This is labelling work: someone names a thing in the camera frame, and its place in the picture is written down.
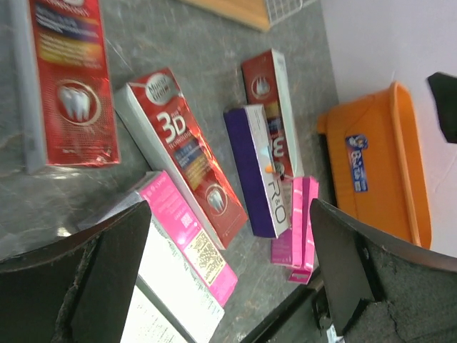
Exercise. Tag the pink toothpaste box left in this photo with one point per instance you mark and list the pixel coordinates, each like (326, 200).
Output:
(181, 225)

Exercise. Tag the silver toothpaste box right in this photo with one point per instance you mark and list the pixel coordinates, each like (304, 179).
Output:
(170, 281)

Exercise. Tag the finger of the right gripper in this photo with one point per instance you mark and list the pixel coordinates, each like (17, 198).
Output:
(444, 92)

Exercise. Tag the white wire wooden shelf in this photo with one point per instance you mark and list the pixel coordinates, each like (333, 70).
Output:
(257, 14)

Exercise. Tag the pink toothpaste box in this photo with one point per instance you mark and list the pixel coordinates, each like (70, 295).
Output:
(181, 225)
(287, 249)
(302, 274)

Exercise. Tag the red 3d toothpaste box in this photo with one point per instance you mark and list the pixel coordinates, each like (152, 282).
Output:
(155, 112)
(64, 86)

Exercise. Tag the silver toothpaste box left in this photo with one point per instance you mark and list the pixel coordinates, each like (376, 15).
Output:
(146, 323)

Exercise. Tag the red toothpaste box silver side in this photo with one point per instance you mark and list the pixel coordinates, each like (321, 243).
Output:
(266, 82)

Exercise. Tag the orange plastic basket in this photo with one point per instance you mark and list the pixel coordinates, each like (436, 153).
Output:
(376, 163)

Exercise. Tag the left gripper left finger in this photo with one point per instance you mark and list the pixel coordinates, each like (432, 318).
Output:
(79, 288)

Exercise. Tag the pink toothpaste box right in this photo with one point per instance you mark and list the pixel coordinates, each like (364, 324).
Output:
(302, 274)

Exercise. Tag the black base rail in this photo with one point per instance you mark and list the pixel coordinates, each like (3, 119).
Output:
(303, 316)

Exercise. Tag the pink toothpaste box centre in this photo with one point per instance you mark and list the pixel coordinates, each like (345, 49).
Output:
(287, 249)

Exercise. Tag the silver R&O toothpaste box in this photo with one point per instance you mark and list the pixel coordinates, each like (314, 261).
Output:
(261, 185)

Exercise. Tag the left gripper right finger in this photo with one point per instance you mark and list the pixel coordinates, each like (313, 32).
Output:
(380, 288)

